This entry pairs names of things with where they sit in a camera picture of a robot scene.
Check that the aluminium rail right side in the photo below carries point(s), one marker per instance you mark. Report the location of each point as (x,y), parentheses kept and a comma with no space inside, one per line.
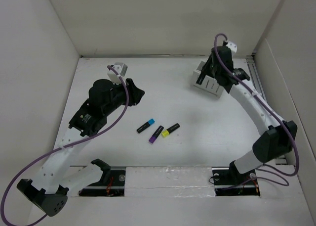
(253,73)

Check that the yellow cap black highlighter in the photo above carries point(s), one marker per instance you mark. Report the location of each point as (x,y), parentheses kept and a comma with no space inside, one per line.
(169,130)

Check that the purple cap black highlighter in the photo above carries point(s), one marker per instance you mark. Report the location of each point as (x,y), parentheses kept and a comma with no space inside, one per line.
(156,134)

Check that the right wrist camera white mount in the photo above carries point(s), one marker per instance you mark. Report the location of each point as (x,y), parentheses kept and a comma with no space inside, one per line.
(232,46)

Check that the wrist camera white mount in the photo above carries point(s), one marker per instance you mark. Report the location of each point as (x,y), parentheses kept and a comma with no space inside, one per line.
(232,46)
(120,68)

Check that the white slotted pen holder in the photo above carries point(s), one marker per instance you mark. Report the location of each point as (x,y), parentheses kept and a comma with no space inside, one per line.
(209,84)

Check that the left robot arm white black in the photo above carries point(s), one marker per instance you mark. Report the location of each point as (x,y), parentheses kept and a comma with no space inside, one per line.
(48,189)

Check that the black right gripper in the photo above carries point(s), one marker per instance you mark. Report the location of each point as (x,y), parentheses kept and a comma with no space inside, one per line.
(206,69)

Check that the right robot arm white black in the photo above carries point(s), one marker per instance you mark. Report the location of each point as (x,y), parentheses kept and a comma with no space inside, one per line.
(277,136)

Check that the blue cap black highlighter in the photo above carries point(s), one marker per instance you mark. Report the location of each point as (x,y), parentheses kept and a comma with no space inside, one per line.
(145,126)

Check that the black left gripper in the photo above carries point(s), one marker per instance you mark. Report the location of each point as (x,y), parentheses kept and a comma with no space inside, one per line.
(135,93)

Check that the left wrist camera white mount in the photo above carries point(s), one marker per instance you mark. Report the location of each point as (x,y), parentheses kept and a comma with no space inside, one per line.
(120,68)

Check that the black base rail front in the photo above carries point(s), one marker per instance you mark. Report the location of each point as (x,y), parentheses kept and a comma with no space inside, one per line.
(112,185)

